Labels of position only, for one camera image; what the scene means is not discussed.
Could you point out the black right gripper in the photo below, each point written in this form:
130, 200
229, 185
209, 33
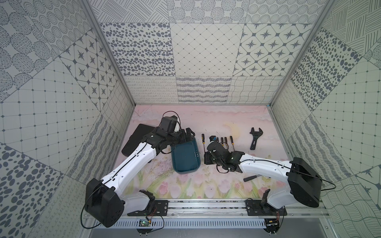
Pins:
207, 160

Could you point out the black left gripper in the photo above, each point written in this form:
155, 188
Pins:
183, 135

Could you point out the file with black yellow handle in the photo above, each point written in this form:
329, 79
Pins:
232, 142

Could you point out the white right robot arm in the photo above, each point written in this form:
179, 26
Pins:
302, 182

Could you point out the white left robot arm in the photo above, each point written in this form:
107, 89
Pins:
104, 198

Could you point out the teal plastic storage box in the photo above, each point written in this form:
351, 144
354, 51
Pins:
185, 157

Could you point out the black adjustable wrench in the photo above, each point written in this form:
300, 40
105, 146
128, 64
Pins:
256, 135

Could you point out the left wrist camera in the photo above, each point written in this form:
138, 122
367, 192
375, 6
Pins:
168, 124

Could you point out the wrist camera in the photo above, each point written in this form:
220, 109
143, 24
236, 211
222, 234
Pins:
214, 138
168, 124

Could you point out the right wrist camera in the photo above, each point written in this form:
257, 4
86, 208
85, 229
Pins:
214, 138

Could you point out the hammer with black handle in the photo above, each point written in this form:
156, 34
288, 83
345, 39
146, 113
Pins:
250, 178

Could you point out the aluminium mounting rail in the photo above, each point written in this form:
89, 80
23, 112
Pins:
235, 208

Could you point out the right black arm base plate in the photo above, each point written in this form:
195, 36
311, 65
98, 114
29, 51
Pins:
265, 208

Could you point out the white slotted cable duct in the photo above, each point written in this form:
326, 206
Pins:
191, 223

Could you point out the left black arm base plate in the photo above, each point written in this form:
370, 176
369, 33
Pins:
154, 208

